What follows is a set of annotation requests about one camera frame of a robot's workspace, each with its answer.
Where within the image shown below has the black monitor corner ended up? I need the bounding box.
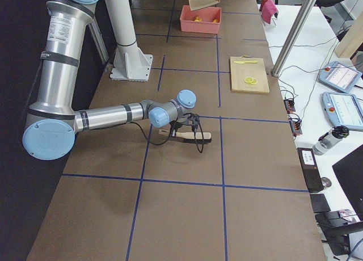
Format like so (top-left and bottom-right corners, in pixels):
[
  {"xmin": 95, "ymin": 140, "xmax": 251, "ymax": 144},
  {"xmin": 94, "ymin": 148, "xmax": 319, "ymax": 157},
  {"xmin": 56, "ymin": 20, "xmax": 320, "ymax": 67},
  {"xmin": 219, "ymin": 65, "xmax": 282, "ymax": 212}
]
[{"xmin": 332, "ymin": 150, "xmax": 362, "ymax": 219}]

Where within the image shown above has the clear water bottle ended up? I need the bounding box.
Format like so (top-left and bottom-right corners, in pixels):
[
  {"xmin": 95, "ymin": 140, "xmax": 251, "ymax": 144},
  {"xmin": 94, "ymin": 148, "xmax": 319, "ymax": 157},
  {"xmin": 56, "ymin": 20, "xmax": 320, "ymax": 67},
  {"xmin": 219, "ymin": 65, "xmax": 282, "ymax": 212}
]
[{"xmin": 312, "ymin": 125, "xmax": 349, "ymax": 155}]

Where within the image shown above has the orange circuit board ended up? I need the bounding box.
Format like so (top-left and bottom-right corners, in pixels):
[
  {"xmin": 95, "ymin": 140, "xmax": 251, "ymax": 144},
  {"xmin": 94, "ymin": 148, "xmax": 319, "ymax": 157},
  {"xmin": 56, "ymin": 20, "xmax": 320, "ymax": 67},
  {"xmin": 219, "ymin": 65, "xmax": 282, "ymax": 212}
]
[
  {"xmin": 284, "ymin": 98, "xmax": 296, "ymax": 113},
  {"xmin": 288, "ymin": 113, "xmax": 302, "ymax": 137}
]

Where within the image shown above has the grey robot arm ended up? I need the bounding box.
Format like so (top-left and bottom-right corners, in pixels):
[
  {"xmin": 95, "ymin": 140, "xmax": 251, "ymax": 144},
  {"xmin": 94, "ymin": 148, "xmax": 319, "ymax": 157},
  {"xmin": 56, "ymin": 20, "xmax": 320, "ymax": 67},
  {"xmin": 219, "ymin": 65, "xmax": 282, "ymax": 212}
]
[{"xmin": 22, "ymin": 0, "xmax": 196, "ymax": 161}]

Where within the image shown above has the far teach pendant tablet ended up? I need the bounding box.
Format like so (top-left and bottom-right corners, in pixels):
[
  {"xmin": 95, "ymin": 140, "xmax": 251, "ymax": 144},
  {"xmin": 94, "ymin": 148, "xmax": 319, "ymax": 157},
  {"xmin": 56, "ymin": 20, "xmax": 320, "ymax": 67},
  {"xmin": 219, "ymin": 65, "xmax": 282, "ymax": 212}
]
[{"xmin": 318, "ymin": 61, "xmax": 362, "ymax": 93}]

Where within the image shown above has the near orange circuit board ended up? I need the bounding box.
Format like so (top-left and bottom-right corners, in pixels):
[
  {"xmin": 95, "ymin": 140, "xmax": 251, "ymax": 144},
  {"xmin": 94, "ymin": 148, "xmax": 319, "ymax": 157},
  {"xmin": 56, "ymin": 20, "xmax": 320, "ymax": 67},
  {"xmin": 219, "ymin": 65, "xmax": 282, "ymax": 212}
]
[{"xmin": 288, "ymin": 113, "xmax": 302, "ymax": 137}]

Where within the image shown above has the wooden cutting board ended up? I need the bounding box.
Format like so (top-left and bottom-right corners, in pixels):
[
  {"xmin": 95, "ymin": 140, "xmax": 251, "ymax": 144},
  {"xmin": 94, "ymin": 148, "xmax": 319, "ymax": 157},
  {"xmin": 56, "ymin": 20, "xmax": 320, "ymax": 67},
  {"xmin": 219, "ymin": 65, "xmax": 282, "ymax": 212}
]
[{"xmin": 230, "ymin": 56, "xmax": 270, "ymax": 94}]

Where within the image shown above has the toy lemon slice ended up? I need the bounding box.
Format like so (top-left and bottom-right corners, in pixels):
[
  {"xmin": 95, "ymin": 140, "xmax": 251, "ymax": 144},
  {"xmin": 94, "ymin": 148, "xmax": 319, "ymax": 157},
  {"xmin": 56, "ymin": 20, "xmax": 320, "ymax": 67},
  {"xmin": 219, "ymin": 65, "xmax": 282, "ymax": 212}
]
[
  {"xmin": 250, "ymin": 78, "xmax": 258, "ymax": 85},
  {"xmin": 244, "ymin": 77, "xmax": 254, "ymax": 83}
]

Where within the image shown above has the pink plastic bin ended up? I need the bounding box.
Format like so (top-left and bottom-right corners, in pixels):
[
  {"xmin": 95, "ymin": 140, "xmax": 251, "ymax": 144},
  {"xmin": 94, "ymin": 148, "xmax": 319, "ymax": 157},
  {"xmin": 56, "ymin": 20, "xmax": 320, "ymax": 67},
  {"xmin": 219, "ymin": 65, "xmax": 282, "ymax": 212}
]
[{"xmin": 179, "ymin": 5, "xmax": 222, "ymax": 34}]

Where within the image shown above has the far orange circuit board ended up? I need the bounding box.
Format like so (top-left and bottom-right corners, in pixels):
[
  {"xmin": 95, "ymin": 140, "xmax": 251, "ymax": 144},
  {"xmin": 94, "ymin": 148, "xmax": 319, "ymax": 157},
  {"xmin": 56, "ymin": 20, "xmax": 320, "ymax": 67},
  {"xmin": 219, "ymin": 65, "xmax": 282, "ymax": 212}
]
[{"xmin": 284, "ymin": 98, "xmax": 296, "ymax": 113}]

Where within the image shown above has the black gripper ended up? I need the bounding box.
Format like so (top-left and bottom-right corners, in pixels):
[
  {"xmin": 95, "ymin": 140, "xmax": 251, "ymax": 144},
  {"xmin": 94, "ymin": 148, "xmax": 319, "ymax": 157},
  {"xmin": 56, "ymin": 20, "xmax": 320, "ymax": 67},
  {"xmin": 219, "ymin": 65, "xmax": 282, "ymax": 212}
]
[{"xmin": 170, "ymin": 112, "xmax": 200, "ymax": 138}]

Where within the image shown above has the black small pad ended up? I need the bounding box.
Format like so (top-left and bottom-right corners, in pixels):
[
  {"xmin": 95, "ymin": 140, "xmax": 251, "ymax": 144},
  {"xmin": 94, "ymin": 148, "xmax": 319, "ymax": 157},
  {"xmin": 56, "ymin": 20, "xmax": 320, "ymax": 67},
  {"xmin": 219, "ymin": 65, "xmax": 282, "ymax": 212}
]
[{"xmin": 310, "ymin": 193, "xmax": 331, "ymax": 213}]

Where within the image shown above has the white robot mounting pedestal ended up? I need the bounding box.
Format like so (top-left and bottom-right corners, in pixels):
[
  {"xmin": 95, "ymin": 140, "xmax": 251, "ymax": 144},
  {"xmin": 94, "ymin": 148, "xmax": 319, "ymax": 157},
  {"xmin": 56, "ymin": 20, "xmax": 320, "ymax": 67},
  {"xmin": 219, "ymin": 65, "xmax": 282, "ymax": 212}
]
[{"xmin": 105, "ymin": 0, "xmax": 153, "ymax": 82}]

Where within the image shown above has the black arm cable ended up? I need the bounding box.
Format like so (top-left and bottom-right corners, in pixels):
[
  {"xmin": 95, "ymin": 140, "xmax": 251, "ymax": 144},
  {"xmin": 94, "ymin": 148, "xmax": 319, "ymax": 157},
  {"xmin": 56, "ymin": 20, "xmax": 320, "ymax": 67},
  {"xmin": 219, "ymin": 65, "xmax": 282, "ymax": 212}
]
[{"xmin": 133, "ymin": 113, "xmax": 205, "ymax": 154}]

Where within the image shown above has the lower toy lemon slice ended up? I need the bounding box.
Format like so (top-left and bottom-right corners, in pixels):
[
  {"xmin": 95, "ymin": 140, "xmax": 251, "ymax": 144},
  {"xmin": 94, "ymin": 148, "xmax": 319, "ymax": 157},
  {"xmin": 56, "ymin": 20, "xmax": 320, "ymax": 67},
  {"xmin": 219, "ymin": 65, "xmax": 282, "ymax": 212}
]
[{"xmin": 244, "ymin": 77, "xmax": 254, "ymax": 83}]

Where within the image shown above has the near teach pendant tablet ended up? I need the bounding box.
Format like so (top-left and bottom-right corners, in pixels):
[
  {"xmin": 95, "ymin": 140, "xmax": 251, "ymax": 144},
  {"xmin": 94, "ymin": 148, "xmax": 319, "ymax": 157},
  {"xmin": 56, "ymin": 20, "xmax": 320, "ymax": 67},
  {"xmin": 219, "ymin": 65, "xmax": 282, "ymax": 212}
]
[{"xmin": 322, "ymin": 92, "xmax": 362, "ymax": 132}]

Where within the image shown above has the aluminium frame post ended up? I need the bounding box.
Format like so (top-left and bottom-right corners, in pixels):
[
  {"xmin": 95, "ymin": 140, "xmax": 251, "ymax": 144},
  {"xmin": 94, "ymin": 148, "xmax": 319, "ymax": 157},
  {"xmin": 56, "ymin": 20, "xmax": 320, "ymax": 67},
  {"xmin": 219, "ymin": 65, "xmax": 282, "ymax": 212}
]
[{"xmin": 271, "ymin": 0, "xmax": 316, "ymax": 77}]

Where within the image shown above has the upper toy lemon slice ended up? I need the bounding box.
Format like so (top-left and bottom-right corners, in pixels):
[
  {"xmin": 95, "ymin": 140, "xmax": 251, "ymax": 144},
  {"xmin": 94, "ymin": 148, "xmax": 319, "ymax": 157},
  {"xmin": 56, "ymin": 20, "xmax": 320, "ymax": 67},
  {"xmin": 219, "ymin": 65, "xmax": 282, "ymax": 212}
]
[{"xmin": 250, "ymin": 78, "xmax": 258, "ymax": 85}]

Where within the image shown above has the black rectangular box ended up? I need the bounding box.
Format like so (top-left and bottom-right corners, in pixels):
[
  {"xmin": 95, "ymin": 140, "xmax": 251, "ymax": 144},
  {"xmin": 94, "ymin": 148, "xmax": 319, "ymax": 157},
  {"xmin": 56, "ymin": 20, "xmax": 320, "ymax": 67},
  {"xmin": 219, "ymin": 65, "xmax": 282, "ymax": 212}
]
[{"xmin": 297, "ymin": 148, "xmax": 324, "ymax": 193}]

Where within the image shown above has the red fabric chair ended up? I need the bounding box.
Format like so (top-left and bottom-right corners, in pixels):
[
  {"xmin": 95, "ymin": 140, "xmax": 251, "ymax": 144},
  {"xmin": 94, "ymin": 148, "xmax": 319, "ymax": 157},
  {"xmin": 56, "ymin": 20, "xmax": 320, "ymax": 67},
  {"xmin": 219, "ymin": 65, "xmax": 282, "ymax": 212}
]
[{"xmin": 259, "ymin": 0, "xmax": 278, "ymax": 24}]

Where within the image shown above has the white handled black brush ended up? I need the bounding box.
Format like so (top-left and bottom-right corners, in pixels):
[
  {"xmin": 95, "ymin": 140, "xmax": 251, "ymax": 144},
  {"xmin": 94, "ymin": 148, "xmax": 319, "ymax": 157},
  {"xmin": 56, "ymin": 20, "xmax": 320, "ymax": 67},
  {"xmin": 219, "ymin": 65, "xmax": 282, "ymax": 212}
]
[{"xmin": 169, "ymin": 132, "xmax": 212, "ymax": 144}]

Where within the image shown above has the yellow plastic toy knife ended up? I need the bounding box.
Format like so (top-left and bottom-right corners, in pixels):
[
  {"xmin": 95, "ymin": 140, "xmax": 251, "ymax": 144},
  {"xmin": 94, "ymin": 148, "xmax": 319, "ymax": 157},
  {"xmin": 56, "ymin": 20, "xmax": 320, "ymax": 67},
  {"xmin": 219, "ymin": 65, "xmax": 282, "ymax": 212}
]
[{"xmin": 233, "ymin": 60, "xmax": 258, "ymax": 64}]

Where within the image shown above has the teach pendant tablet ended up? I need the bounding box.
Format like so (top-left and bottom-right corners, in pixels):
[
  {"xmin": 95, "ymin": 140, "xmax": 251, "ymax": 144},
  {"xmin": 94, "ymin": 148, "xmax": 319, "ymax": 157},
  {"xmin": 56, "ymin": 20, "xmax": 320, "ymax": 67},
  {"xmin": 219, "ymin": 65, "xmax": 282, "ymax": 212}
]
[
  {"xmin": 322, "ymin": 92, "xmax": 362, "ymax": 132},
  {"xmin": 318, "ymin": 61, "xmax": 362, "ymax": 93}
]

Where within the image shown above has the black desk device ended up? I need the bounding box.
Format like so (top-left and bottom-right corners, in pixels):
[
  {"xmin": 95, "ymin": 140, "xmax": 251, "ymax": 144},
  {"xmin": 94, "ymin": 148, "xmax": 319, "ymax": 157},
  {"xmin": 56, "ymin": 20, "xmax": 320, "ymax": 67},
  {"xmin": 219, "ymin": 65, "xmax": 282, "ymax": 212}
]
[{"xmin": 315, "ymin": 209, "xmax": 362, "ymax": 255}]

